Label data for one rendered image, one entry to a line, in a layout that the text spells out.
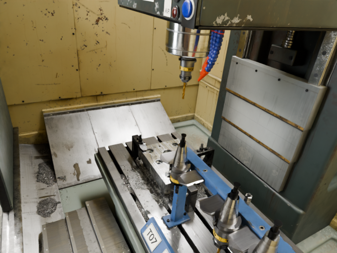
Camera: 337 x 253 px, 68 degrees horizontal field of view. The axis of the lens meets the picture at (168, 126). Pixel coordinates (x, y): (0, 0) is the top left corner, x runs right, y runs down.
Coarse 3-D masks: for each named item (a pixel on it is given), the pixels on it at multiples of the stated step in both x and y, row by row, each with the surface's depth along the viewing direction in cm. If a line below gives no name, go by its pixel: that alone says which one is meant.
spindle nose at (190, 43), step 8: (168, 24) 77; (176, 24) 74; (168, 32) 77; (176, 32) 75; (184, 32) 74; (192, 32) 73; (200, 32) 73; (208, 32) 75; (168, 40) 78; (176, 40) 76; (184, 40) 75; (192, 40) 74; (200, 40) 75; (208, 40) 76; (168, 48) 79; (176, 48) 77; (184, 48) 76; (192, 48) 75; (200, 48) 76; (208, 48) 78; (184, 56) 77; (192, 56) 77; (200, 56) 77
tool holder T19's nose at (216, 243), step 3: (213, 237) 62; (213, 240) 62; (216, 240) 61; (216, 243) 61; (219, 243) 60; (222, 243) 60; (225, 243) 60; (228, 243) 61; (216, 246) 61; (219, 246) 61; (222, 246) 60; (225, 246) 60; (228, 246) 62
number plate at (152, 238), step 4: (152, 224) 87; (148, 228) 87; (152, 228) 86; (144, 232) 88; (148, 232) 87; (152, 232) 86; (156, 232) 85; (144, 236) 87; (148, 236) 86; (152, 236) 85; (156, 236) 84; (148, 240) 85; (152, 240) 84; (156, 240) 83; (160, 240) 82; (148, 244) 84; (152, 244) 83; (156, 244) 82; (152, 248) 83
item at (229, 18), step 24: (120, 0) 74; (144, 0) 60; (216, 0) 43; (240, 0) 46; (264, 0) 48; (288, 0) 51; (312, 0) 55; (336, 0) 58; (216, 24) 46; (240, 24) 49; (264, 24) 51; (288, 24) 55; (312, 24) 58; (336, 24) 63
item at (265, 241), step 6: (264, 234) 48; (264, 240) 47; (270, 240) 46; (276, 240) 46; (258, 246) 49; (264, 246) 47; (270, 246) 46; (276, 246) 46; (252, 252) 51; (258, 252) 48; (264, 252) 47; (270, 252) 47; (276, 252) 47
